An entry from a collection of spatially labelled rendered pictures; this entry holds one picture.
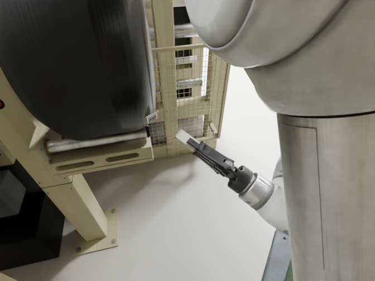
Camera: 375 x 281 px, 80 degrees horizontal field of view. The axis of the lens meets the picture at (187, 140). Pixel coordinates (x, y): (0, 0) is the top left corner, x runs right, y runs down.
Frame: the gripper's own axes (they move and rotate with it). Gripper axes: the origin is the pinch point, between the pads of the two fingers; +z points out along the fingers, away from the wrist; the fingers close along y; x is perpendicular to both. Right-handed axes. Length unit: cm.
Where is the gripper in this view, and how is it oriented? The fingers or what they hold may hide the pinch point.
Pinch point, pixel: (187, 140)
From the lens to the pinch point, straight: 64.0
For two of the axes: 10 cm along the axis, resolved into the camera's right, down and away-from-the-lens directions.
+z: -8.0, -5.9, 0.6
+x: 5.8, -7.6, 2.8
